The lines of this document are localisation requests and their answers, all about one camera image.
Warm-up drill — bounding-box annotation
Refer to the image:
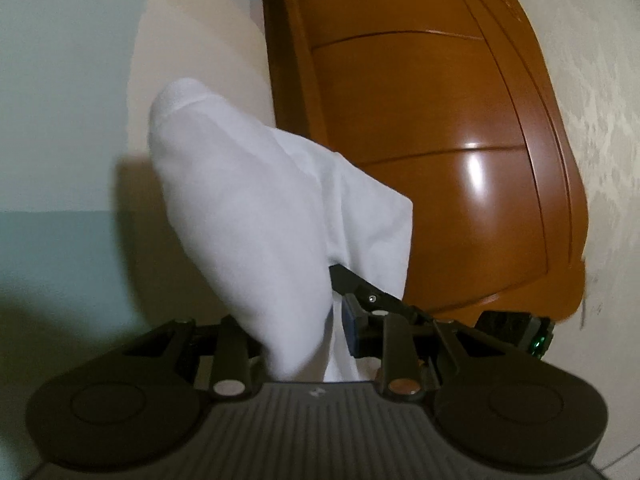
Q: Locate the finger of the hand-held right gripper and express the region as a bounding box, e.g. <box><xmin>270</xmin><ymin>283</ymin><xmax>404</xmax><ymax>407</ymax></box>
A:
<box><xmin>328</xmin><ymin>264</ymin><xmax>436</xmax><ymax>328</ymax></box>

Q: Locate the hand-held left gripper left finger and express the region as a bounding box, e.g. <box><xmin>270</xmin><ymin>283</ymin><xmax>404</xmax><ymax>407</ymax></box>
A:
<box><xmin>122</xmin><ymin>314</ymin><xmax>263</xmax><ymax>401</ymax></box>

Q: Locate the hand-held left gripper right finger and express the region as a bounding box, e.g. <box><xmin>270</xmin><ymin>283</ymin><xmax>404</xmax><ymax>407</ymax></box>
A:
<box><xmin>342</xmin><ymin>294</ymin><xmax>536</xmax><ymax>402</ymax></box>

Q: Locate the white printed sweatshirt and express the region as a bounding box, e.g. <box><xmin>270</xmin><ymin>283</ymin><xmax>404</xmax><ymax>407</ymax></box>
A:
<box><xmin>149</xmin><ymin>77</ymin><xmax>415</xmax><ymax>385</ymax></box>

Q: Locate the wooden bed headboard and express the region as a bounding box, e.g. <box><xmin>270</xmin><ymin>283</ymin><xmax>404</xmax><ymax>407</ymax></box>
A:
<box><xmin>259</xmin><ymin>0</ymin><xmax>592</xmax><ymax>327</ymax></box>

